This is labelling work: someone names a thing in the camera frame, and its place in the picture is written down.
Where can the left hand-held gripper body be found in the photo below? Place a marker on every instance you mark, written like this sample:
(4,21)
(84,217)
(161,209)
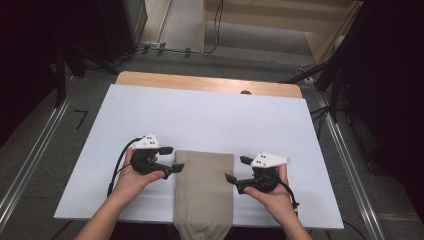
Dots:
(146,161)

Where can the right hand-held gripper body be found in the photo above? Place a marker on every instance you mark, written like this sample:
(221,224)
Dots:
(265,178)

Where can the beige pants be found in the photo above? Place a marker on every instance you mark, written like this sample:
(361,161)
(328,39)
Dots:
(203,186)

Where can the person's right hand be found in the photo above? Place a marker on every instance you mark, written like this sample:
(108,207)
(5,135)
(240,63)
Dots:
(276,203)

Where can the person's left hand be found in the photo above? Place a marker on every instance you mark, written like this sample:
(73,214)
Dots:
(128,183)

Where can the white board sheet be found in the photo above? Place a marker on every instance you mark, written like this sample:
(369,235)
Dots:
(200,120)

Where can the power strip with plugs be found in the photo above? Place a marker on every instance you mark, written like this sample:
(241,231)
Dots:
(153,47)

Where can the black metal stand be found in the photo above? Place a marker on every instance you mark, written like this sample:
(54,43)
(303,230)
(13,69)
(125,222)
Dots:
(60,76)
(334,90)

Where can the dark grey cabinet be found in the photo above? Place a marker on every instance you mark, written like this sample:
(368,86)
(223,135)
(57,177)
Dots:
(126,26)

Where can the light wooden steps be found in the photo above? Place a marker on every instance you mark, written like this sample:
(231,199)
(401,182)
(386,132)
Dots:
(266,16)

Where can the black curtain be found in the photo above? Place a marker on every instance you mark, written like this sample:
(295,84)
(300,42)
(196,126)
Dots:
(26,50)
(393,83)

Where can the metal floor rail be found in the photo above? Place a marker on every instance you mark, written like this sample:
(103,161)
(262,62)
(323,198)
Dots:
(350,173)
(30,166)

